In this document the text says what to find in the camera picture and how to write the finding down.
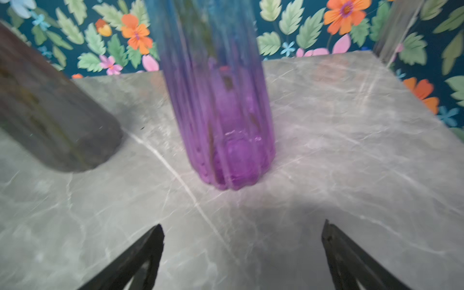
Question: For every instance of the purple ribbed glass vase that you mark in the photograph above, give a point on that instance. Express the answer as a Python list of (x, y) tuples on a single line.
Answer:
[(214, 76)]

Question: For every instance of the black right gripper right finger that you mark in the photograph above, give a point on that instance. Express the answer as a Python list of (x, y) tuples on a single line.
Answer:
[(351, 267)]

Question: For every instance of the aluminium frame post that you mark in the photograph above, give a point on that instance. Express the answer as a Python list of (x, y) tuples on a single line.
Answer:
[(402, 16)]

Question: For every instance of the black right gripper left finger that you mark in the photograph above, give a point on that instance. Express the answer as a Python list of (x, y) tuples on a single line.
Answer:
[(136, 268)]

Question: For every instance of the smoky brown ribbed glass vase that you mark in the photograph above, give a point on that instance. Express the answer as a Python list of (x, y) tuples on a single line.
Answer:
[(49, 115)]

